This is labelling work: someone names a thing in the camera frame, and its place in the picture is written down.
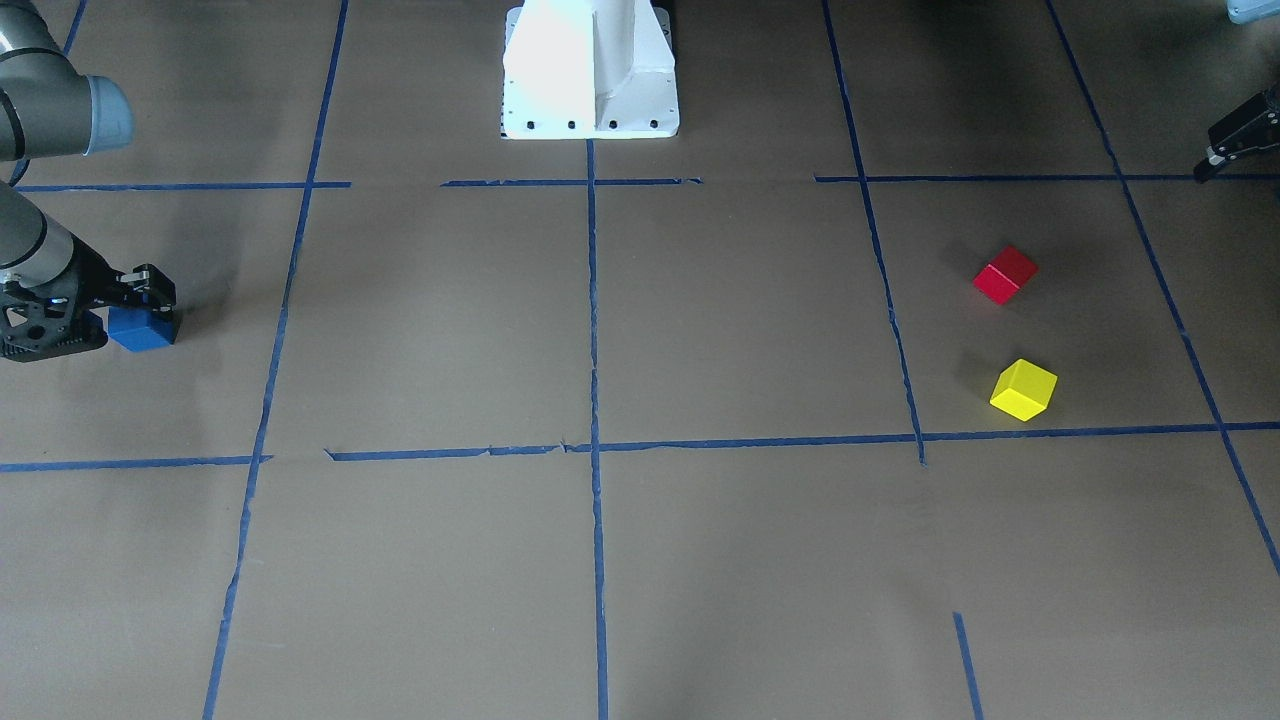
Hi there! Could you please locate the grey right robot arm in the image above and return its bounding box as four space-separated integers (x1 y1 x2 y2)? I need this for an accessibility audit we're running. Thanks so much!
1 1 177 314

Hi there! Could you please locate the red wooden cube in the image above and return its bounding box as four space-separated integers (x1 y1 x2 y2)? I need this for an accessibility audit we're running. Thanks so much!
972 245 1039 306

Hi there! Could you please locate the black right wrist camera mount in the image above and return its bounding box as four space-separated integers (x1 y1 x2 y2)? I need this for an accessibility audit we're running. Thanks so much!
1 281 108 363

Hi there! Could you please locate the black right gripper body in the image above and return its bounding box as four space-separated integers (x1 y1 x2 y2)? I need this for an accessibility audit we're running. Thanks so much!
40 245 131 314

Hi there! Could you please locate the yellow wooden cube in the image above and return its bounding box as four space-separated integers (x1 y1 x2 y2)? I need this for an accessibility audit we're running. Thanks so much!
989 357 1059 421

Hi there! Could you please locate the blue wooden cube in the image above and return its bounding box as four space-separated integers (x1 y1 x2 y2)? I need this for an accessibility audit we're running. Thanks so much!
106 307 177 354

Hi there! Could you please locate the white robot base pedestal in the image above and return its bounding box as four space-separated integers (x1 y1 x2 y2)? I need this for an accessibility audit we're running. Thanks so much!
500 1 681 141

